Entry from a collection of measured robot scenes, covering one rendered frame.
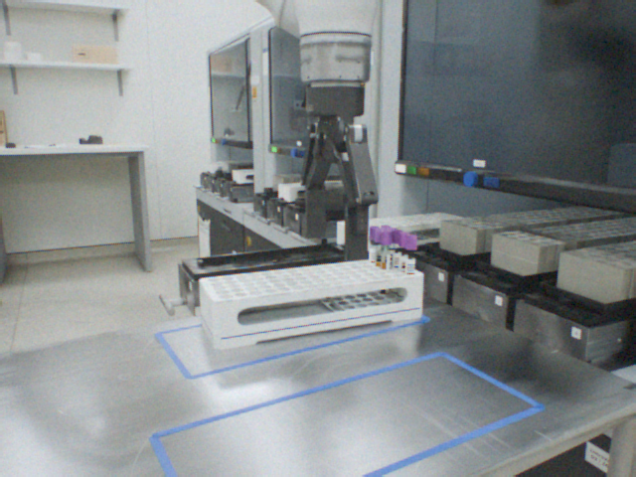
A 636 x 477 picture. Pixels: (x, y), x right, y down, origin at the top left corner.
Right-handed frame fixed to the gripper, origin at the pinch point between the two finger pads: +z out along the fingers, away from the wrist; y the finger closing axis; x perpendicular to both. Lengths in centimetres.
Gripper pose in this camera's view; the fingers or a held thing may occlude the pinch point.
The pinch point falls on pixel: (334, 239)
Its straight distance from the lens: 73.1
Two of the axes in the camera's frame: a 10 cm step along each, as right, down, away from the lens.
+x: 9.3, -0.8, 3.7
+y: 3.7, 2.1, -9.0
